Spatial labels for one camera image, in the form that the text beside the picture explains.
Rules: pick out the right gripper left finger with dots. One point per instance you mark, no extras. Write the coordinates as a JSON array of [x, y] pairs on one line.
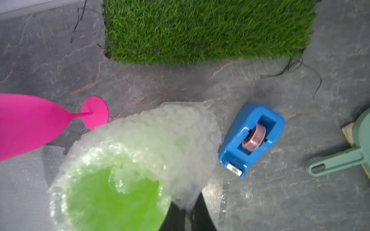
[[174, 220]]

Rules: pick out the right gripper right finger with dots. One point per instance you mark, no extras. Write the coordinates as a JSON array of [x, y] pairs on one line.
[[200, 218]]

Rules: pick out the clear tape roll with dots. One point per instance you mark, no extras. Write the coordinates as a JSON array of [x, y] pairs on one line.
[[255, 138]]

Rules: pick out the blue tape dispenser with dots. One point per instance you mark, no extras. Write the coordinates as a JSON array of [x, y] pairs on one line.
[[232, 155]]

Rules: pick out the pink plastic wine glass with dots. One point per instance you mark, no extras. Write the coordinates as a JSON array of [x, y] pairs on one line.
[[29, 123]]

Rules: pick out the green plastic wine glass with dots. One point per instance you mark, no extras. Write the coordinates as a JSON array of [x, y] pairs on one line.
[[110, 201]]

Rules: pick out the green dustpan brush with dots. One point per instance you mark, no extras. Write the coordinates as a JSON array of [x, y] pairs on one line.
[[357, 155]]

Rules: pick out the artificial grass mat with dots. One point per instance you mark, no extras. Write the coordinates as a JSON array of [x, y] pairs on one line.
[[190, 32]]

